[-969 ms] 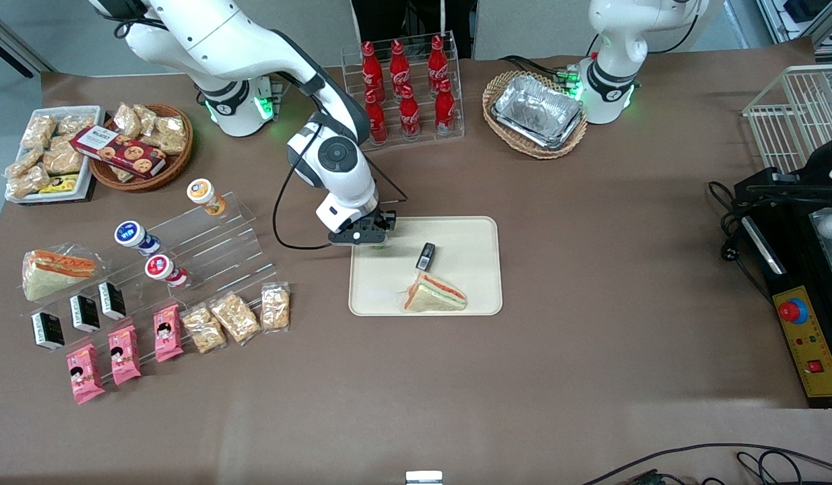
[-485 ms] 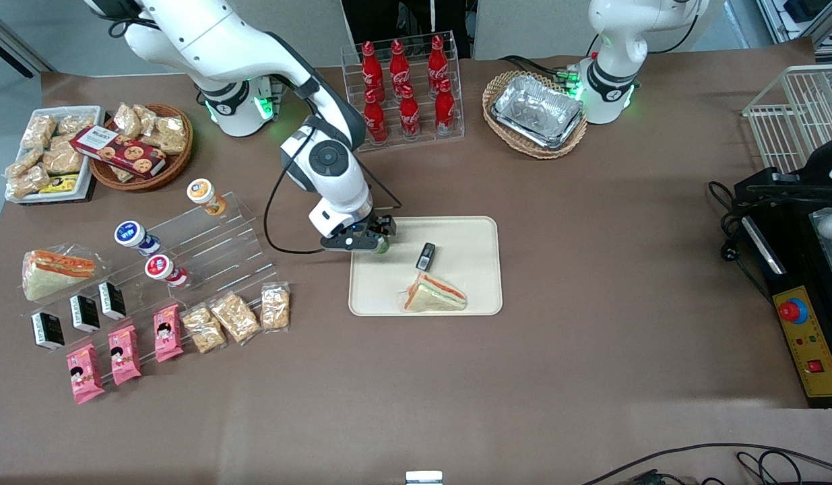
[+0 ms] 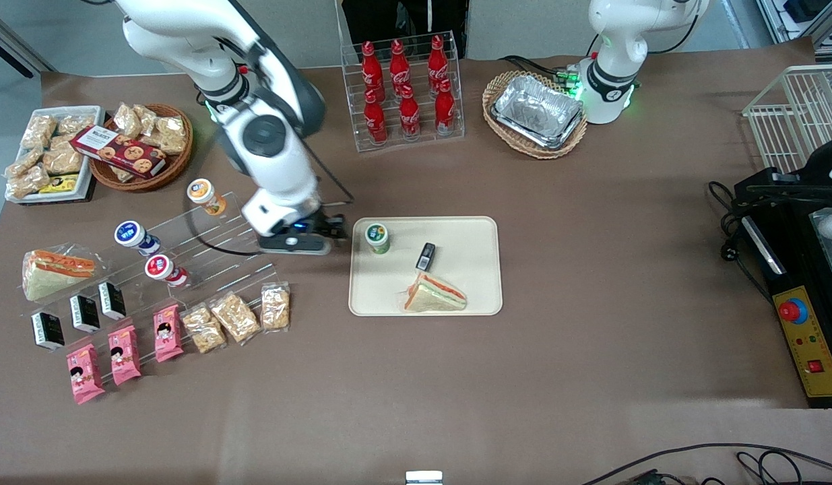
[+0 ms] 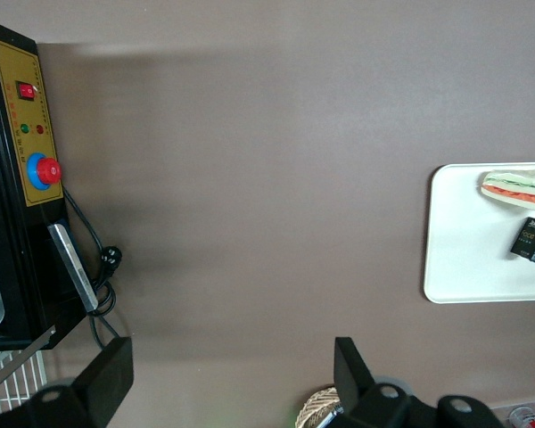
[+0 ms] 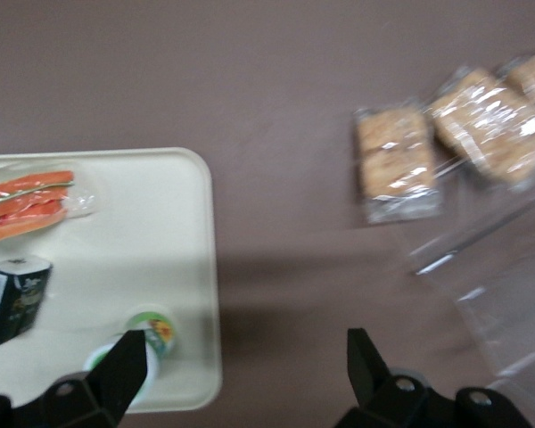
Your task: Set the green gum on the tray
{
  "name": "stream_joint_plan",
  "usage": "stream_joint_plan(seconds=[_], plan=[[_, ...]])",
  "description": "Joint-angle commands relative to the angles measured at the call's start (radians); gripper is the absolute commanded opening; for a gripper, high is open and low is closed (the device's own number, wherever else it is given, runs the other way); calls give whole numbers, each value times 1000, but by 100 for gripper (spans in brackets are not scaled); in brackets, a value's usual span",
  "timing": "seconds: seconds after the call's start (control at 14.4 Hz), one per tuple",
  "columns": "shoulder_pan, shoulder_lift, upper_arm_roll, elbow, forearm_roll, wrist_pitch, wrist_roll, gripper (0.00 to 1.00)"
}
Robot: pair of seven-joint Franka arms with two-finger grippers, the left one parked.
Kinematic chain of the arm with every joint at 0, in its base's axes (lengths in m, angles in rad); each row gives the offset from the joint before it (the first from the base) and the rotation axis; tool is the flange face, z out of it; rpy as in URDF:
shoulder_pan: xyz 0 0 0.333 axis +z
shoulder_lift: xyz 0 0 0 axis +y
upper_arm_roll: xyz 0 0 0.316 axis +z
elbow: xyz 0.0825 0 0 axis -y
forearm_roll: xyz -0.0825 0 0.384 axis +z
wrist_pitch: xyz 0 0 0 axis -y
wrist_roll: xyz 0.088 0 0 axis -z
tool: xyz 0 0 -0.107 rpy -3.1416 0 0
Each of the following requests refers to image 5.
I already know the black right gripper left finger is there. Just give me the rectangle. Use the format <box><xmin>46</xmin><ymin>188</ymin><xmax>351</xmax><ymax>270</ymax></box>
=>
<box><xmin>12</xmin><ymin>328</ymin><xmax>147</xmax><ymax>428</ymax></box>

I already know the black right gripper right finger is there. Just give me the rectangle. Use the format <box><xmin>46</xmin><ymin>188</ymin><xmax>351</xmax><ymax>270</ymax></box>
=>
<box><xmin>346</xmin><ymin>328</ymin><xmax>449</xmax><ymax>428</ymax></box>

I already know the green gum bottle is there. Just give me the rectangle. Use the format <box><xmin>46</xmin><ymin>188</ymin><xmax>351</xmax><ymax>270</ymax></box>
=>
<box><xmin>83</xmin><ymin>302</ymin><xmax>179</xmax><ymax>409</ymax></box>

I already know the cream plastic tray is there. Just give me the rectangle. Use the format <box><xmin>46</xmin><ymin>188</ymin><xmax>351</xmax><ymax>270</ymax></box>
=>
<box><xmin>0</xmin><ymin>146</ymin><xmax>224</xmax><ymax>414</ymax></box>

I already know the small black box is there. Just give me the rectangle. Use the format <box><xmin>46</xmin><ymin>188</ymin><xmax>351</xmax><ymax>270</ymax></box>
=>
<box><xmin>0</xmin><ymin>254</ymin><xmax>54</xmax><ymax>351</ymax></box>

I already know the clear acrylic stepped stand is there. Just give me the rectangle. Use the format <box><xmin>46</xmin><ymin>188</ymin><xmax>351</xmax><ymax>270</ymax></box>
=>
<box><xmin>407</xmin><ymin>177</ymin><xmax>535</xmax><ymax>389</ymax></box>

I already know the wrapped triangle sandwich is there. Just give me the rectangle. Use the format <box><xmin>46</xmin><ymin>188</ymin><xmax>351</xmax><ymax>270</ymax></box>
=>
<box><xmin>0</xmin><ymin>169</ymin><xmax>97</xmax><ymax>246</ymax></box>

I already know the wrapped cereal bar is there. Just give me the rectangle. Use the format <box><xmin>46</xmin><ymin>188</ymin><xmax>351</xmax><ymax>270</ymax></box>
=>
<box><xmin>498</xmin><ymin>44</ymin><xmax>535</xmax><ymax>108</ymax></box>
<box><xmin>351</xmin><ymin>104</ymin><xmax>443</xmax><ymax>224</ymax></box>
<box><xmin>427</xmin><ymin>66</ymin><xmax>535</xmax><ymax>186</ymax></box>

